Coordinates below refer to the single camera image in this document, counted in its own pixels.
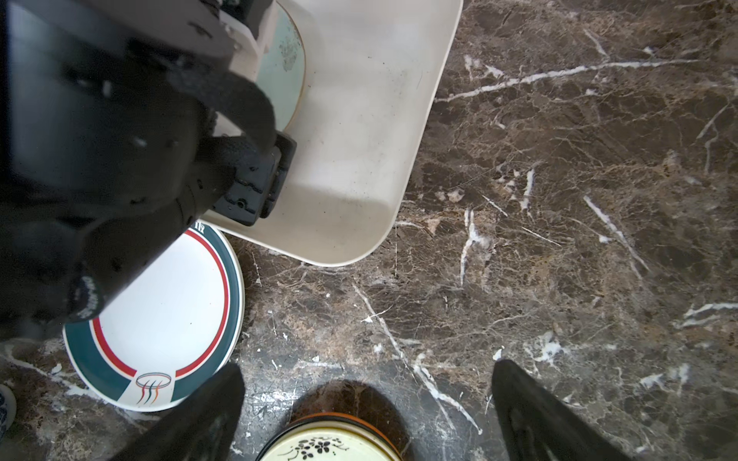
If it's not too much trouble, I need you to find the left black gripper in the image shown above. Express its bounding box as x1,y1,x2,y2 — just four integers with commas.
1,1,297,340

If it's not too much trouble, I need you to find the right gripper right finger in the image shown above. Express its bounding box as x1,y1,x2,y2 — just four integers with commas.
491,359,628,460

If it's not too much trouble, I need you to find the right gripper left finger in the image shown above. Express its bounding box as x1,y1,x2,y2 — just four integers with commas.
113,364,245,460

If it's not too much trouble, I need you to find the white plate green red rim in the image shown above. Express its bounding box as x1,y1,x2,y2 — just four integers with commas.
63,222,245,412

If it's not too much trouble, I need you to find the light green floral plate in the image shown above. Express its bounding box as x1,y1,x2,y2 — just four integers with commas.
257,3,306,132

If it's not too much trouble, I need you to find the white plastic bin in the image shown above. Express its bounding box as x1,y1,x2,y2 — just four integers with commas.
204,1,462,267

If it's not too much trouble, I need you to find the cream plate with flower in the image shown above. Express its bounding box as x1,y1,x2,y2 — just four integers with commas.
257,412,403,461

